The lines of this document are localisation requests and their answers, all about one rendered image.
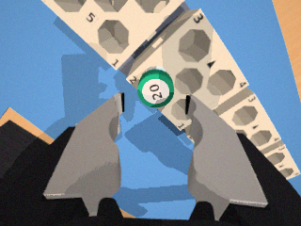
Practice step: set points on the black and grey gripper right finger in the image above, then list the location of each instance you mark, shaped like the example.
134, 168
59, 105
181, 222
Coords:
234, 176

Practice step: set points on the blue bench mat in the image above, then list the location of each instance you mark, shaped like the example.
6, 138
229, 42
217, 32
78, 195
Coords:
50, 76

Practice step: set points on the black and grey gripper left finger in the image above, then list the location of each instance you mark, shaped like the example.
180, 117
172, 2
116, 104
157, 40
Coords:
70, 177

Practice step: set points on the beige bucket adapter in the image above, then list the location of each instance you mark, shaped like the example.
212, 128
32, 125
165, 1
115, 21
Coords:
208, 54
244, 111
278, 154
101, 22

